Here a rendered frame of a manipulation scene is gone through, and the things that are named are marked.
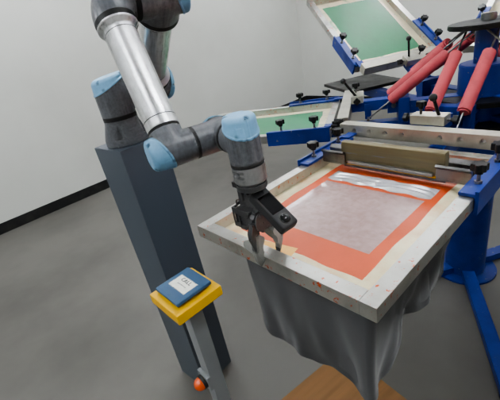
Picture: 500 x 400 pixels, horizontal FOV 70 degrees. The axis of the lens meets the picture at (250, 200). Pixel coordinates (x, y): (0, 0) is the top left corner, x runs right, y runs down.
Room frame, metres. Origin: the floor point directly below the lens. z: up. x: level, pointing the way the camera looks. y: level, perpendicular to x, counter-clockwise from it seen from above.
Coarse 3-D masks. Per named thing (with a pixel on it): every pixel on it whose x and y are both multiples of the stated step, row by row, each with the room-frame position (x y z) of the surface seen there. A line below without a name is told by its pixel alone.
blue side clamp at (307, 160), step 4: (340, 136) 1.42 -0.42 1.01; (332, 140) 1.39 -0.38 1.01; (336, 140) 1.39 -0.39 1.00; (340, 140) 1.39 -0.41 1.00; (328, 144) 1.36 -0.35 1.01; (320, 148) 1.33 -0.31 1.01; (324, 148) 1.34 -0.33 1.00; (328, 148) 1.33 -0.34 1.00; (312, 152) 1.30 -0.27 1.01; (316, 152) 1.31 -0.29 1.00; (320, 152) 1.31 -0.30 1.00; (304, 156) 1.28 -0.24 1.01; (308, 156) 1.28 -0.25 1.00; (320, 156) 1.26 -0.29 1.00; (300, 160) 1.25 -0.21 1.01; (304, 160) 1.26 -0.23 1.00; (308, 160) 1.25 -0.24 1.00; (312, 160) 1.24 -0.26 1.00; (316, 160) 1.25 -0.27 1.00; (300, 164) 1.24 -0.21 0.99; (304, 164) 1.23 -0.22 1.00; (308, 164) 1.22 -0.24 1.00
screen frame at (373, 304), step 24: (312, 168) 1.23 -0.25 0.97; (216, 216) 0.98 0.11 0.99; (456, 216) 0.72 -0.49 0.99; (216, 240) 0.88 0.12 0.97; (240, 240) 0.81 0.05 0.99; (432, 240) 0.65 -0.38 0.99; (264, 264) 0.73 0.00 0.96; (288, 264) 0.67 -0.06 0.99; (408, 264) 0.59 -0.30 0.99; (312, 288) 0.61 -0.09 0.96; (336, 288) 0.56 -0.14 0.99; (360, 288) 0.55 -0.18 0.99; (384, 288) 0.54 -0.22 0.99; (360, 312) 0.52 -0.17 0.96; (384, 312) 0.51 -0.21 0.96
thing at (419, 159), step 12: (348, 144) 1.19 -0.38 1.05; (360, 144) 1.16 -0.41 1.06; (372, 144) 1.13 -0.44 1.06; (384, 144) 1.10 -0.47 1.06; (348, 156) 1.20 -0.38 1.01; (360, 156) 1.16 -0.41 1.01; (372, 156) 1.12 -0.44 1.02; (384, 156) 1.09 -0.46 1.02; (396, 156) 1.06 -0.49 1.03; (408, 156) 1.03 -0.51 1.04; (420, 156) 1.00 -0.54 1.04; (432, 156) 0.97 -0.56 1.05; (444, 156) 0.94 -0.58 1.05; (408, 168) 1.02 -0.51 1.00; (420, 168) 1.00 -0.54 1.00; (432, 168) 0.97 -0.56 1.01
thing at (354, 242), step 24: (384, 192) 0.98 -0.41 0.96; (336, 216) 0.90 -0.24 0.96; (360, 216) 0.87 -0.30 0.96; (384, 216) 0.84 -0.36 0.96; (408, 216) 0.82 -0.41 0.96; (312, 240) 0.80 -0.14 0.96; (336, 240) 0.78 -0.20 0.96; (360, 240) 0.75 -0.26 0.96; (384, 240) 0.73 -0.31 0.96; (336, 264) 0.68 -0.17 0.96; (360, 264) 0.66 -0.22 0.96
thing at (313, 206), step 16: (384, 176) 1.08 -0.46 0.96; (304, 192) 1.09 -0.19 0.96; (320, 192) 1.06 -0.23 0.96; (336, 192) 1.04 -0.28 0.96; (352, 192) 1.02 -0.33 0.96; (288, 208) 1.00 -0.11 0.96; (304, 208) 0.98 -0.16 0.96; (320, 208) 0.96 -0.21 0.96; (336, 208) 0.94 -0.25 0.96; (304, 224) 0.89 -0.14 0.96; (320, 224) 0.87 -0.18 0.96; (272, 240) 0.84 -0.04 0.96; (288, 240) 0.82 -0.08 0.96
